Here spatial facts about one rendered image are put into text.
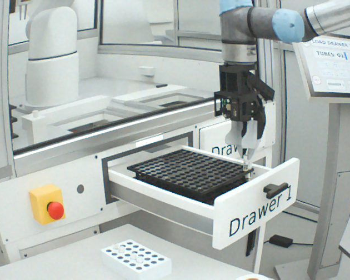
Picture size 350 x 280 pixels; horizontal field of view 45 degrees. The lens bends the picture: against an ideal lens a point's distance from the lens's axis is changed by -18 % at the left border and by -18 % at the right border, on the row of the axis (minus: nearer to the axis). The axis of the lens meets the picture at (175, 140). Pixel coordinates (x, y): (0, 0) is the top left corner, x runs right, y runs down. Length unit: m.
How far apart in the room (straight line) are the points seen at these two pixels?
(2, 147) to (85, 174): 0.25
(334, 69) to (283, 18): 0.85
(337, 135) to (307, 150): 1.08
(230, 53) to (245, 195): 0.29
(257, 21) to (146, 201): 0.45
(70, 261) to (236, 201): 0.37
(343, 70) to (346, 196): 0.56
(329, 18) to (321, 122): 1.84
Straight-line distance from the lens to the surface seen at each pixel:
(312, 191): 2.96
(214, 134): 1.31
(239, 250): 1.65
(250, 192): 0.93
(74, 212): 1.08
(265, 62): 1.51
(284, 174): 1.03
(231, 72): 0.97
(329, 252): 2.10
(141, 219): 1.24
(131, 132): 1.13
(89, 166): 1.07
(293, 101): 2.92
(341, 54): 1.82
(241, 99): 0.97
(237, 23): 0.97
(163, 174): 1.07
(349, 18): 1.00
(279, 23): 0.92
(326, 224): 2.00
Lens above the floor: 1.27
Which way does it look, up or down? 17 degrees down
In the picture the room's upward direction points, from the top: 1 degrees counter-clockwise
